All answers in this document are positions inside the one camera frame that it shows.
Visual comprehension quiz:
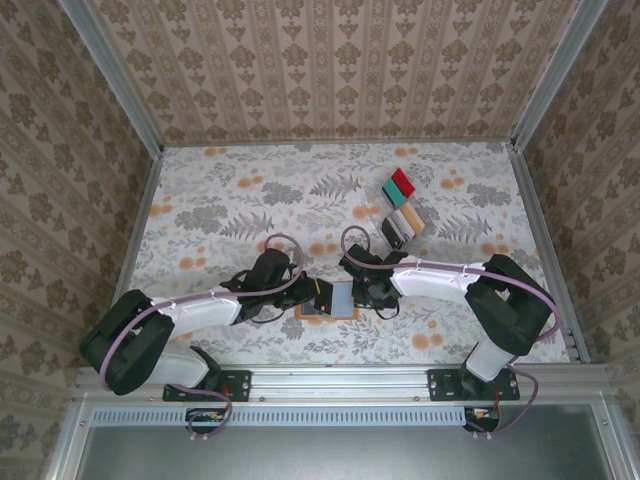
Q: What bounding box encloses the white slotted cable duct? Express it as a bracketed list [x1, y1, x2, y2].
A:
[92, 405, 501, 427]

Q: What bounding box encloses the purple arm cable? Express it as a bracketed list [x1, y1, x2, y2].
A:
[98, 233, 307, 445]
[339, 225, 557, 441]

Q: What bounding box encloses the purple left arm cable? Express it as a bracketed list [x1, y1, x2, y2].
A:
[98, 233, 307, 445]

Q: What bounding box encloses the floral patterned tablecloth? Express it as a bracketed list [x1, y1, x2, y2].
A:
[107, 141, 589, 366]

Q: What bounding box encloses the aluminium frame bar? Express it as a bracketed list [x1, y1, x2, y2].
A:
[592, 394, 634, 480]
[44, 394, 96, 480]

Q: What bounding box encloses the black base connector box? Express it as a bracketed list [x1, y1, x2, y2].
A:
[185, 407, 227, 435]
[463, 406, 502, 434]

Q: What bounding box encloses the red card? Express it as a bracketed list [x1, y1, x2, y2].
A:
[390, 167, 417, 197]

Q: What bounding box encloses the clear plastic card tray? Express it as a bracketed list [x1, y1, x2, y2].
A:
[351, 199, 426, 250]

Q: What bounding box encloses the tan card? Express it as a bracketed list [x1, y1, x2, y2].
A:
[401, 201, 426, 236]

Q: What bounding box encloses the teal card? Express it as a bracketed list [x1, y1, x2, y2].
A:
[381, 178, 409, 207]

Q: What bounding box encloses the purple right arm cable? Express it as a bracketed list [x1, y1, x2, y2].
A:
[339, 225, 557, 441]

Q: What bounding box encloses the aluminium side rail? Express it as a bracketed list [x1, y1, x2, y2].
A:
[507, 142, 591, 366]
[94, 147, 166, 369]

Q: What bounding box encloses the grey metal panel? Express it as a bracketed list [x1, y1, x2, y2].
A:
[74, 424, 609, 480]

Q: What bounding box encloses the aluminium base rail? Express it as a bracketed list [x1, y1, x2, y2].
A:
[74, 364, 614, 401]

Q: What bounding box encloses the aluminium corner post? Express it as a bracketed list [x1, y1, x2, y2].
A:
[509, 0, 609, 151]
[58, 0, 166, 154]

